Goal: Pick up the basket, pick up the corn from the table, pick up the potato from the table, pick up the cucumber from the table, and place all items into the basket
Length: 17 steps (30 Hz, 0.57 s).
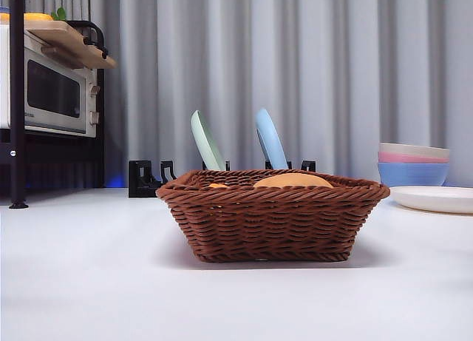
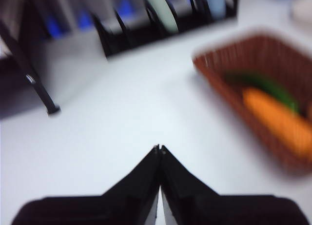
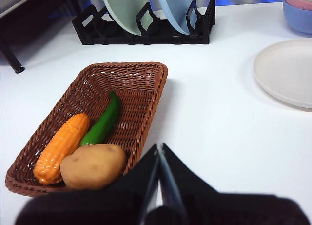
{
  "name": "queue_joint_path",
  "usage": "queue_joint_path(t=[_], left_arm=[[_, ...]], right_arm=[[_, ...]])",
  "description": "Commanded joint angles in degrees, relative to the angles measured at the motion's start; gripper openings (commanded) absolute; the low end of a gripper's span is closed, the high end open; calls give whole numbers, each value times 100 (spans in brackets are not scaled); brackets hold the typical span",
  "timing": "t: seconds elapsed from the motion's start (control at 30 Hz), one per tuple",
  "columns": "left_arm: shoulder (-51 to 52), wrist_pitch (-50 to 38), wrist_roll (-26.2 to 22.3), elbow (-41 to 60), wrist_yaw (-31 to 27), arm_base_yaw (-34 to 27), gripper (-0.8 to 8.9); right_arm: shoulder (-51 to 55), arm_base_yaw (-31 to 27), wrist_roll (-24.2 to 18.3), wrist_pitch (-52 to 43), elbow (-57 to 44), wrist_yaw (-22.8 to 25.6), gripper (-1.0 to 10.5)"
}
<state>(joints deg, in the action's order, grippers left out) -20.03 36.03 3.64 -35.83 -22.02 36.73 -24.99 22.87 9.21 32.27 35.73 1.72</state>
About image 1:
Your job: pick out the pink bowl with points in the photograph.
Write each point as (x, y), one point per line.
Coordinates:
(403, 157)

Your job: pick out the green toy leaf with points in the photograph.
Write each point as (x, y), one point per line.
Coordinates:
(59, 14)

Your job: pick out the black dish rack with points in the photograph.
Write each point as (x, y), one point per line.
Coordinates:
(142, 185)

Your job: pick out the grey curtain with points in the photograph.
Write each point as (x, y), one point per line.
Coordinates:
(295, 60)

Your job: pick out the light blue plate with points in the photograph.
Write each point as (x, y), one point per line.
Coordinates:
(271, 141)

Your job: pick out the pale green plate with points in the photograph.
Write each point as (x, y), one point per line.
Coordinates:
(207, 145)

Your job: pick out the cream bowl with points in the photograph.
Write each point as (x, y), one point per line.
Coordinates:
(410, 148)

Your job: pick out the white plate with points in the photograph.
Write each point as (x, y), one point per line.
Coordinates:
(432, 198)

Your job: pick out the black metal shelf frame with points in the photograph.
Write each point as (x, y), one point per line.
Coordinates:
(16, 97)

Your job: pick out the wooden cutting board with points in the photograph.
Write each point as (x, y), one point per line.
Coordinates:
(70, 44)

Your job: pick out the blue bowl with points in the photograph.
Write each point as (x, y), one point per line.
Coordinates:
(410, 174)

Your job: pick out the brown wicker basket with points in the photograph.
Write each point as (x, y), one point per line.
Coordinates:
(273, 226)

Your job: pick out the orange toy corn cob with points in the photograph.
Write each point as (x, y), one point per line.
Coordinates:
(218, 186)

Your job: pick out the tan toy potato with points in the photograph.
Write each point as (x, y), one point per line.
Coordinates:
(292, 181)

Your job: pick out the yellow toy fruit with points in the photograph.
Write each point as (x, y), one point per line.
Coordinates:
(38, 17)

